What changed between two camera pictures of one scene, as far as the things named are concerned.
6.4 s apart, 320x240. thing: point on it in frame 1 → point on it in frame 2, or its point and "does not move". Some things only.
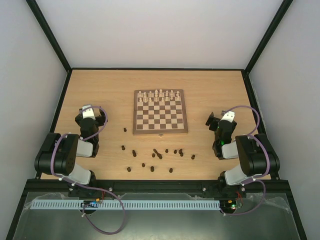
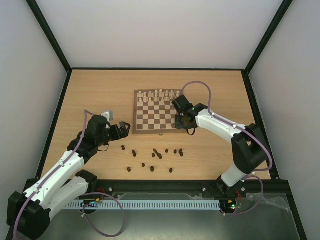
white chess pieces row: [158, 96] does not move
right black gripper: [212, 122] → [179, 106]
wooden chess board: [159, 111] does not move
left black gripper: [102, 121] → [125, 133]
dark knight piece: [180, 152] does not move
